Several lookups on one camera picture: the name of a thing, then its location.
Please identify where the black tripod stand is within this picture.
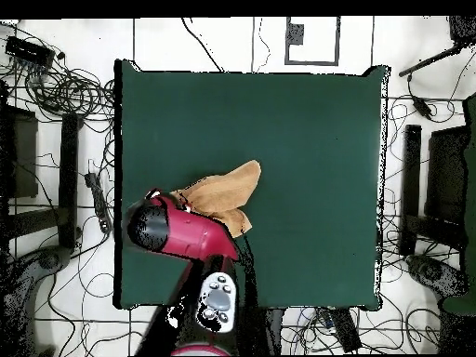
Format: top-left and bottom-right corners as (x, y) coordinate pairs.
(398, 15), (476, 78)

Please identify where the tangled black cable bundle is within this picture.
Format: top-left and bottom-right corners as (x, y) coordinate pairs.
(21, 62), (116, 124)

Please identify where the black power adapter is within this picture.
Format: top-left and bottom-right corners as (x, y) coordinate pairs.
(406, 73), (434, 121)

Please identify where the black power strip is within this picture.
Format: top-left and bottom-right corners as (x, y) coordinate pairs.
(83, 171), (113, 234)
(326, 307), (363, 354)

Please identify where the dark green fabric sheet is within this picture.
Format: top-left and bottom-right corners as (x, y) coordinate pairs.
(442, 92), (476, 317)

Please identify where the orange terry towel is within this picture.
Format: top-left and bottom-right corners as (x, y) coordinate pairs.
(170, 159), (262, 239)

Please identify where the black metal beam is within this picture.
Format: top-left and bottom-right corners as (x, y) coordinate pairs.
(399, 124), (422, 257)
(58, 112), (81, 249)

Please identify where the grey square floor frame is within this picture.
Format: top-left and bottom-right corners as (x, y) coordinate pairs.
(284, 16), (341, 67)

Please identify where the black hub box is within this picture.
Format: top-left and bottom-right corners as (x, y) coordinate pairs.
(4, 34), (56, 69)

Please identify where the black flat panel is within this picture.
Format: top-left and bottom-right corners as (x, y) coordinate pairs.
(424, 126), (469, 224)
(0, 105), (39, 200)

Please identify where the dark green table cloth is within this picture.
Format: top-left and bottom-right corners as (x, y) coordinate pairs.
(112, 58), (390, 311)

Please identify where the long black cable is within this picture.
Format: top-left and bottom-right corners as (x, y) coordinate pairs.
(180, 17), (225, 73)

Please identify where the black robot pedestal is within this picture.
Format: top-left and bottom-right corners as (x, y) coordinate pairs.
(237, 306), (284, 356)

